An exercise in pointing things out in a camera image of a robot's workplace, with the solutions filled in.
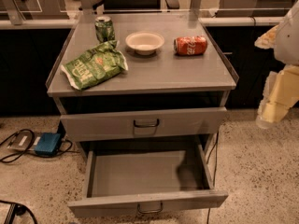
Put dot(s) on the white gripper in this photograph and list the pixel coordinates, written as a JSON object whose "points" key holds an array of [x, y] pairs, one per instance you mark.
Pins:
{"points": [[288, 41]]}

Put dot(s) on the grey drawer cabinet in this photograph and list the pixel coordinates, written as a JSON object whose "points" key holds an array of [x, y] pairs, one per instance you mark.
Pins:
{"points": [[161, 81]]}

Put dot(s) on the green soda can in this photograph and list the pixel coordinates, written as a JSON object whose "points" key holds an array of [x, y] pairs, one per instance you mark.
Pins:
{"points": [[104, 29]]}

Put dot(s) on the grey top drawer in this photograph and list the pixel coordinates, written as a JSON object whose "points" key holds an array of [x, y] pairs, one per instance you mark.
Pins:
{"points": [[141, 124]]}

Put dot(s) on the grey flat floor device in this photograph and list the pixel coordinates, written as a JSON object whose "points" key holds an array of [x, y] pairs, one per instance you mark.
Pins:
{"points": [[24, 140]]}

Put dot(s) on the white paper bowl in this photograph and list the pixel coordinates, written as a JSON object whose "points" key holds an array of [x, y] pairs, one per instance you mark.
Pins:
{"points": [[144, 43]]}

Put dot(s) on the grey drawer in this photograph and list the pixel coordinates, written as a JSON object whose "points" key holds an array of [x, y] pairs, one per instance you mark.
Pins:
{"points": [[146, 180], [141, 124]]}

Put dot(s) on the orange soda can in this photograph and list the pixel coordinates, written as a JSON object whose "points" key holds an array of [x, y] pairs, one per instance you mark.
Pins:
{"points": [[190, 45]]}

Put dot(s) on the blue electronics box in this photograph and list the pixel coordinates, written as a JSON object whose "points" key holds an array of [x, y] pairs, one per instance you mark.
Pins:
{"points": [[47, 144]]}

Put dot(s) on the green chip bag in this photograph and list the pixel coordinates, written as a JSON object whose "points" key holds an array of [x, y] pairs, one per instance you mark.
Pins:
{"points": [[95, 66]]}

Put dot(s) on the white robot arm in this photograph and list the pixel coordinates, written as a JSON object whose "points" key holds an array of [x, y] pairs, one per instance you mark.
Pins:
{"points": [[283, 39]]}

